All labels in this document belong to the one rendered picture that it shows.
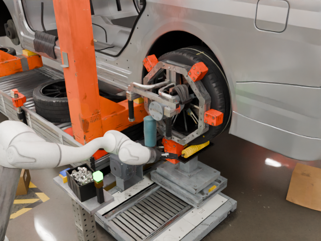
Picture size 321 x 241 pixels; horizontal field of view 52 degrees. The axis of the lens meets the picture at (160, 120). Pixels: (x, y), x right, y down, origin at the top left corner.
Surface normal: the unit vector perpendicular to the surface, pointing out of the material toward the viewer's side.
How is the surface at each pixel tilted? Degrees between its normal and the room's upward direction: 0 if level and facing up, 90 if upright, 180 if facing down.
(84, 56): 90
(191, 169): 90
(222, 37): 90
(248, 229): 0
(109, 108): 90
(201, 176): 0
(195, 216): 0
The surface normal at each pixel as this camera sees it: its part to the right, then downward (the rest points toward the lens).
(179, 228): -0.01, -0.89
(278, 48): -0.71, 0.33
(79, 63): 0.71, 0.32
